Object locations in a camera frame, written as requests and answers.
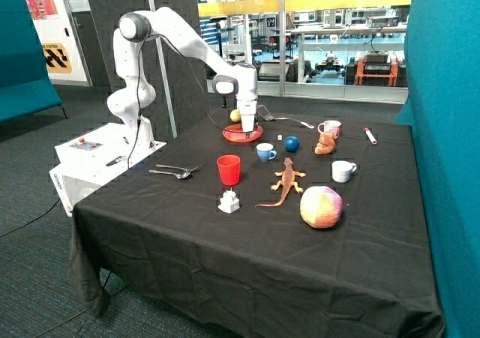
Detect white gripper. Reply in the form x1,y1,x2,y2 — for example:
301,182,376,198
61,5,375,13
237,99,257,142

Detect red plastic plate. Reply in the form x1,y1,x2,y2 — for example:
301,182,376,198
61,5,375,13
222,123,263,143

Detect red plastic cup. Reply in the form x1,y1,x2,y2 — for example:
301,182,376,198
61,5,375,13
217,154,241,187

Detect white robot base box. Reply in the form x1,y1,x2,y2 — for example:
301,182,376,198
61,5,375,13
49,123,165,217

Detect yellow tennis ball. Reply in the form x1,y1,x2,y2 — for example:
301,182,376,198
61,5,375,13
229,109,242,123

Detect blue cup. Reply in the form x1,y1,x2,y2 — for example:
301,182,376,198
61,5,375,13
256,142,278,162

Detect black slotted spatula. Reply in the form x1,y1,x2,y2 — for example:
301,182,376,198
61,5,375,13
256,104,316,130

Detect blue ball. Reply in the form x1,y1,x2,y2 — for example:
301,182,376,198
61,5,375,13
283,136,300,153

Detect orange toy lizard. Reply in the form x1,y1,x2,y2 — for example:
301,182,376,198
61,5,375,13
256,157,306,207

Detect metal fork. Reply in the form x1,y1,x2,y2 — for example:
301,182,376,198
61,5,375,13
156,164,198,172

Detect white power adapter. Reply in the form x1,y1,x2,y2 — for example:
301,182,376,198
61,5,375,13
218,189,240,214

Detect metal spoon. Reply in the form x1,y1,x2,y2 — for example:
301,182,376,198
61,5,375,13
148,169,191,180

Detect brown plush toy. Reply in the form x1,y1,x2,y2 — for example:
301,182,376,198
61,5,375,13
314,132,336,155

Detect pink mug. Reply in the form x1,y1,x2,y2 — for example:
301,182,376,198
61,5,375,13
317,120,342,139

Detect black tablecloth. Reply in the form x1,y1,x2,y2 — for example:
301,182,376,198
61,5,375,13
68,113,446,337

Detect black acoustic panel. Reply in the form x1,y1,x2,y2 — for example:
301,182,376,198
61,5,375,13
89,0,207,141

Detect white mug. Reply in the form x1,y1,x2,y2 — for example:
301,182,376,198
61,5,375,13
331,160,357,183

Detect multicolour plush ball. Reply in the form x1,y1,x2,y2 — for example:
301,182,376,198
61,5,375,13
300,186,343,229

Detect red white marker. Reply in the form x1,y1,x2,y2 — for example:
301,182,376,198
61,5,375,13
364,127,377,145

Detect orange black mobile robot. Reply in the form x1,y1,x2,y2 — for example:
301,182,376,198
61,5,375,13
344,51,408,88

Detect yellow black sign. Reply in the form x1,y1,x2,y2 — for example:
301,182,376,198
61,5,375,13
42,43,72,74

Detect teal sofa bench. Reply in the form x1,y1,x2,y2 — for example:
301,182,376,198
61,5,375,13
1,0,62,122

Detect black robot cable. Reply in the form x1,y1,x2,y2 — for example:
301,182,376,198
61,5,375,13
126,34,245,170

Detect teal partition wall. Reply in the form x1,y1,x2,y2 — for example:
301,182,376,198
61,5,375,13
397,0,479,337

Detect black floor cable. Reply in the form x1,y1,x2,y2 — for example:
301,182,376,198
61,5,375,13
0,199,61,239

